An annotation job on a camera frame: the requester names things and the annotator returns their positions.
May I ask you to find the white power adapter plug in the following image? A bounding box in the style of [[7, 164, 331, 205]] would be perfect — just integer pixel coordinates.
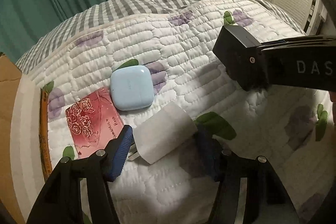
[[128, 102, 197, 164]]

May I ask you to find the brown cardboard box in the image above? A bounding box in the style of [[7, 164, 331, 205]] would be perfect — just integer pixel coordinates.
[[0, 53, 53, 224]]

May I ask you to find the floral white quilt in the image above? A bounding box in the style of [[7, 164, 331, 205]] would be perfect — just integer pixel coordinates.
[[25, 0, 335, 223]]

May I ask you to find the red rose card wallet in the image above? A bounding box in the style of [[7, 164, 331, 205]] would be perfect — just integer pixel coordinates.
[[66, 87, 123, 159]]

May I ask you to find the grey checked bed sheet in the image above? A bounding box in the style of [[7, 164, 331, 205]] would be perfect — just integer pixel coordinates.
[[15, 0, 305, 75]]

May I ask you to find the light blue earbuds case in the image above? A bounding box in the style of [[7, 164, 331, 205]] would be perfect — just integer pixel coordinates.
[[110, 65, 154, 111]]

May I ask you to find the black rectangular box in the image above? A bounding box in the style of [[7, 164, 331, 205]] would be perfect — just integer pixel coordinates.
[[213, 25, 268, 92]]

